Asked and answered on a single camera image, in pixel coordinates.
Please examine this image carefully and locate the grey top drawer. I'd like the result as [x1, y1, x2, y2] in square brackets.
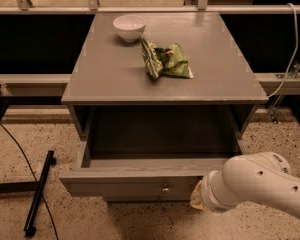
[59, 105, 254, 199]

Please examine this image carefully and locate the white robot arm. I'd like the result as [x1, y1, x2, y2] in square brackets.
[190, 152, 300, 220]

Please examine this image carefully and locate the grey wooden cabinet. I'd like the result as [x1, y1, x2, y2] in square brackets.
[60, 12, 267, 202]

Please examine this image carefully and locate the green chip bag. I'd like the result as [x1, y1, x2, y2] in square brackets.
[140, 37, 193, 79]

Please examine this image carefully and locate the white ceramic bowl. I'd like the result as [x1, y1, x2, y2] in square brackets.
[113, 15, 146, 42]

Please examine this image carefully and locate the black cable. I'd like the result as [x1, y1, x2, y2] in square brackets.
[0, 122, 60, 240]

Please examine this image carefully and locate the metal railing frame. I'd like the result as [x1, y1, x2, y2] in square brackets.
[0, 7, 300, 104]

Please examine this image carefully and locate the white cable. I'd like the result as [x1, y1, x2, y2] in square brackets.
[267, 2, 300, 99]

